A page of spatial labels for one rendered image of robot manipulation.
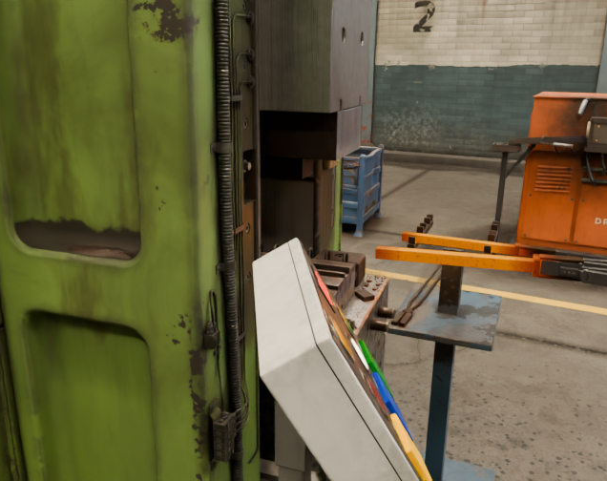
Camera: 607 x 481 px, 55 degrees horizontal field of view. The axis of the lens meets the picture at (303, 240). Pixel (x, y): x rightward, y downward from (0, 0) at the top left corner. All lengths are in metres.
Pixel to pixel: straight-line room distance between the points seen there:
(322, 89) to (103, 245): 0.49
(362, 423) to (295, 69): 0.70
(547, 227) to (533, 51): 4.33
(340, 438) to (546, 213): 4.31
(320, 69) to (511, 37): 7.81
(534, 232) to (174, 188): 4.15
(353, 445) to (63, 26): 0.82
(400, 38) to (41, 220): 8.27
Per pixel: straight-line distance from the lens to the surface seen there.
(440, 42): 9.03
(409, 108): 9.14
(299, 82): 1.11
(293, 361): 0.57
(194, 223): 0.94
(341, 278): 1.31
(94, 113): 1.08
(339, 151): 1.17
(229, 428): 1.11
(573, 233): 4.89
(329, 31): 1.09
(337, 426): 0.62
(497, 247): 1.68
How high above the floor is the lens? 1.45
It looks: 17 degrees down
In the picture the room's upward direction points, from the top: 1 degrees clockwise
